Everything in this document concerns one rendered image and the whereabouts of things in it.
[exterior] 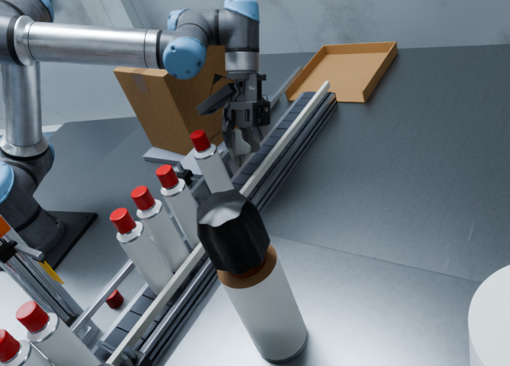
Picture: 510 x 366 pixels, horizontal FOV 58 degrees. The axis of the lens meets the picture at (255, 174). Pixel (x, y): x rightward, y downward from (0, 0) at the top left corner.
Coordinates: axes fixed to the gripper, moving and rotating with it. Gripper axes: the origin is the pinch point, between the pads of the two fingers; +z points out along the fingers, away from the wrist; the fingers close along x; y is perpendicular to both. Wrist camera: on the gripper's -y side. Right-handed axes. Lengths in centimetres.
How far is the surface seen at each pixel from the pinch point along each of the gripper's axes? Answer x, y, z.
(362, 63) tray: 63, 4, -23
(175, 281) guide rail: -25.7, 4.7, 18.9
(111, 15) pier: 116, -187, -58
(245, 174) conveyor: 6.0, -1.9, 4.4
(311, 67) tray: 58, -12, -22
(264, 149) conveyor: 14.6, -2.0, -0.6
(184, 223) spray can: -19.8, 1.8, 9.5
